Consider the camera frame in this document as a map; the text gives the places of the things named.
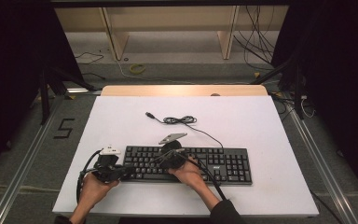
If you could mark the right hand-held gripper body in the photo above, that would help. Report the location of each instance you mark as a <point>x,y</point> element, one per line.
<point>172,149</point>

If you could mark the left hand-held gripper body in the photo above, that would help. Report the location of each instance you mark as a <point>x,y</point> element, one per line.
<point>107,165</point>

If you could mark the black computer keyboard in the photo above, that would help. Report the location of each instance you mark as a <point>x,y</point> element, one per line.
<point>230,165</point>

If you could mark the person's left hand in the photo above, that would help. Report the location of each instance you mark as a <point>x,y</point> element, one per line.
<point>91,191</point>

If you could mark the person's right hand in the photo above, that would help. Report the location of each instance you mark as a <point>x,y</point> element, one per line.
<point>189,175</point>

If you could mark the wooden table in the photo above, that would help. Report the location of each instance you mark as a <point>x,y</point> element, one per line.
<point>167,90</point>

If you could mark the white table board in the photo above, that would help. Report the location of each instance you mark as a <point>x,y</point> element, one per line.
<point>245,130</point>

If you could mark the yellow tape roll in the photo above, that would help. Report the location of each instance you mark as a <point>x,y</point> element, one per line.
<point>136,71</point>

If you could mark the black metal stand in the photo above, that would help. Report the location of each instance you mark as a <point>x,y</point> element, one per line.
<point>45,102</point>
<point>297,93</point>

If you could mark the light wooden shelf unit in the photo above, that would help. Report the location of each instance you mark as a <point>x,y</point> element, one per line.
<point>118,40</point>

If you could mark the black curtain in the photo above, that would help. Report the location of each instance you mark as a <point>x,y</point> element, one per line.
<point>338,77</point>
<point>12,77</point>

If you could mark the metal floor rail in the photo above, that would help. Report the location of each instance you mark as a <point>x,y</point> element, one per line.
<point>323,168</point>
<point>21,174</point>

